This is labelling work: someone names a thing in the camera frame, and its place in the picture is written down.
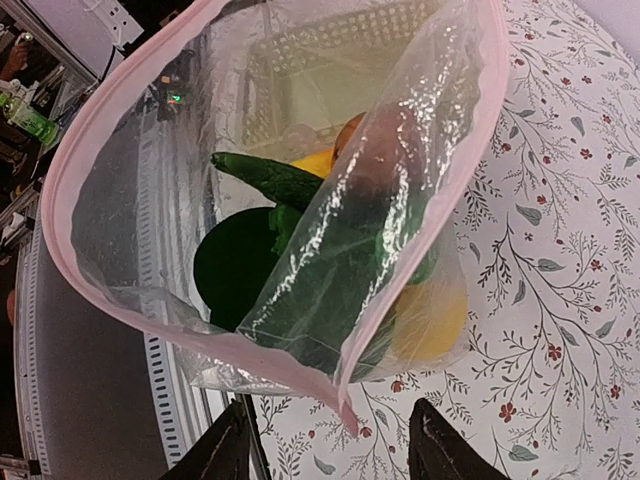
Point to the clear pink zip top bag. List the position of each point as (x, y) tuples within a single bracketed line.
[(453, 76)]

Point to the brown bread roll toy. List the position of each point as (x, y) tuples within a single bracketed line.
[(381, 145)]

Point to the green bok choy toy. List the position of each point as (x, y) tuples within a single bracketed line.
[(308, 303)]

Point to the green plastic bottle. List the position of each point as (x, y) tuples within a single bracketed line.
[(21, 114)]

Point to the dark green round fruit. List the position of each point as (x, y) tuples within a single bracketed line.
[(232, 264)]

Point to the yellow lemon toy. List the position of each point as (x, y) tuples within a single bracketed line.
[(430, 318)]

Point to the aluminium front rail frame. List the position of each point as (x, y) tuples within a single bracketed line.
[(107, 393)]

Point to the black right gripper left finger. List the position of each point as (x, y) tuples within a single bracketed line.
[(222, 453)]

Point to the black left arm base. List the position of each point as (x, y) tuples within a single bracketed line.
[(172, 87)]

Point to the orange yellow mango toy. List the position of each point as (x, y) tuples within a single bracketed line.
[(319, 164)]

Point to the dark green cucumber toy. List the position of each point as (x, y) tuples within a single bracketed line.
[(279, 182)]

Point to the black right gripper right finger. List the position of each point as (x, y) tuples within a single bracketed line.
[(438, 452)]

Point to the floral white table mat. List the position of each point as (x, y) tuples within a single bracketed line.
[(548, 232)]

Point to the beige perforated plastic basket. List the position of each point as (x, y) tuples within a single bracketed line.
[(310, 66)]

